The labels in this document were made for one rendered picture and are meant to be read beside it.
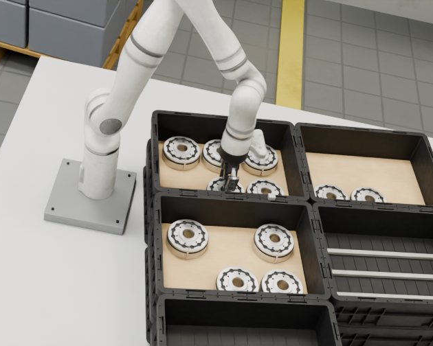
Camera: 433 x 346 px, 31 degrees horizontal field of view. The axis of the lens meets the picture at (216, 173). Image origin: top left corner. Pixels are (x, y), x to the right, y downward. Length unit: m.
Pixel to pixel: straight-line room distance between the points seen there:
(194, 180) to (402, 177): 0.62
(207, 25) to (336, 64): 2.41
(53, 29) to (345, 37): 1.66
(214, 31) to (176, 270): 0.57
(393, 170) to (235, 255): 0.61
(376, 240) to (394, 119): 1.84
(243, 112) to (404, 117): 2.18
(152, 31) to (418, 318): 0.92
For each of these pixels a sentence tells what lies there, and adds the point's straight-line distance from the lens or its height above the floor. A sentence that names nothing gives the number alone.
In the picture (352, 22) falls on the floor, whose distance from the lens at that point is 4.45.
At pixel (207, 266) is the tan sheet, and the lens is 1.89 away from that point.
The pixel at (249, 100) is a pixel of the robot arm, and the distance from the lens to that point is 1.79.
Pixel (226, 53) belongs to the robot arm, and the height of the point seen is 1.28.
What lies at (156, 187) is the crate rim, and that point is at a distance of 1.90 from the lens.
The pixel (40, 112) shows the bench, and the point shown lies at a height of 0.70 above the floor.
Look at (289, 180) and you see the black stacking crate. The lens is 2.12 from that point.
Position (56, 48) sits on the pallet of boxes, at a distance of 3.49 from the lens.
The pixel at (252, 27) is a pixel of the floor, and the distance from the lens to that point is 4.17.
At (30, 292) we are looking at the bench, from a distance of 1.96.
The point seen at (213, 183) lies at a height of 0.86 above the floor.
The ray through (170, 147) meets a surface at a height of 0.86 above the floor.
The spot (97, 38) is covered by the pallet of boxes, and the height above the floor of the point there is 0.29.
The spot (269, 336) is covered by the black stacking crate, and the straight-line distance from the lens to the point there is 1.82.
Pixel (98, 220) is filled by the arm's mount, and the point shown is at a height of 0.73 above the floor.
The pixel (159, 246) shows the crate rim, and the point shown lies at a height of 0.93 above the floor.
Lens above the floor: 2.31
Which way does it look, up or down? 45 degrees down
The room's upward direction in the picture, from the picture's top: 15 degrees clockwise
